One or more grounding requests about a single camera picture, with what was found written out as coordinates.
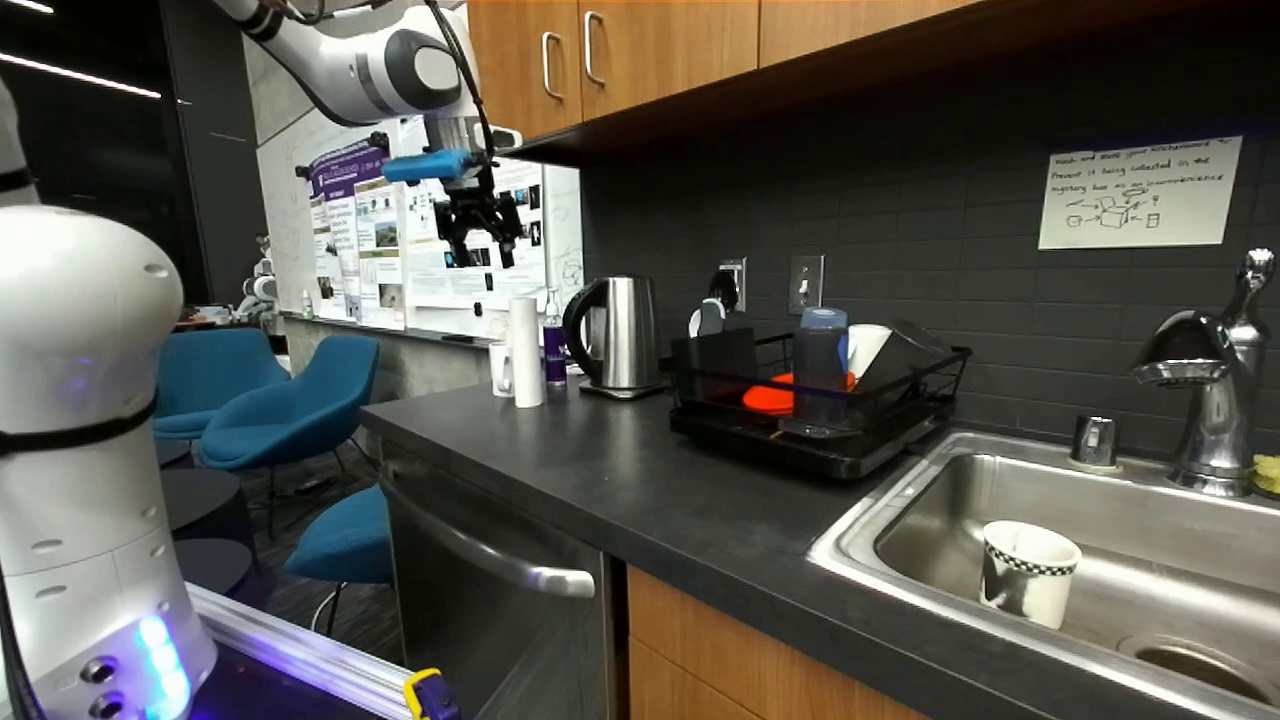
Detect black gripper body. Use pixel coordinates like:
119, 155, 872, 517
428, 180, 528, 248

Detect white cylindrical cup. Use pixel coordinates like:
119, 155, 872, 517
509, 292, 551, 413

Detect robot base platform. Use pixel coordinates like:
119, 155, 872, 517
181, 579, 462, 720

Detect research poster with photos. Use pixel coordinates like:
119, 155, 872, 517
394, 176, 551, 340

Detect whiteboard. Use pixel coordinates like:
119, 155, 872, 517
254, 106, 590, 343

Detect poster with purple header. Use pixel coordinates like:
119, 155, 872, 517
298, 129, 408, 319

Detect jar with purple label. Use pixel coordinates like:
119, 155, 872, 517
540, 323, 576, 386

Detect blue upholstered chair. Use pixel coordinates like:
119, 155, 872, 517
147, 323, 291, 448
285, 484, 401, 592
187, 328, 382, 480

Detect orange plastic plate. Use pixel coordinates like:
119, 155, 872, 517
739, 366, 798, 421

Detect grey plastic cup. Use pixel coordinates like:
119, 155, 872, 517
790, 304, 856, 398

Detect stainless steel dishwasher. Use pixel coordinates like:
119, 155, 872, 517
374, 448, 626, 720

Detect white bowl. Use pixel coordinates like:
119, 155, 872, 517
842, 319, 897, 383

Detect wooden upper cabinets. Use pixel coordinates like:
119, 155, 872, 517
462, 0, 1280, 148

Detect wooden cabinets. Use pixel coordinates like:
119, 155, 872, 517
462, 0, 1280, 148
619, 565, 926, 720

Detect yellow clamp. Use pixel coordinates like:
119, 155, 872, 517
401, 663, 452, 720

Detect wooden lower cabinets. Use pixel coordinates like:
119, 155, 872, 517
619, 565, 926, 720

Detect white mug with black pattern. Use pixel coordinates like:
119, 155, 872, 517
971, 517, 1086, 635

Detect chrome sink deck cap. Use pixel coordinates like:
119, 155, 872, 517
1067, 407, 1125, 467

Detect stainless steel sink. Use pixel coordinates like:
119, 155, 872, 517
803, 422, 1280, 720

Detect chrome sink faucet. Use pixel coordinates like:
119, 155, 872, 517
1127, 245, 1280, 504

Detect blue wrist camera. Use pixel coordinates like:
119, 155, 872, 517
379, 142, 484, 187

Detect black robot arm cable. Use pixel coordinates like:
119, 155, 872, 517
419, 0, 509, 203

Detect white wall outlet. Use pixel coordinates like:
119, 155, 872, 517
713, 251, 754, 319

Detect white light switch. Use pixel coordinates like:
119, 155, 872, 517
785, 248, 833, 319

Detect black wire dish rack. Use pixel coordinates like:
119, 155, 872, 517
662, 316, 976, 486

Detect handwritten paper wall note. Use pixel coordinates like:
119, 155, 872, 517
1031, 129, 1248, 256

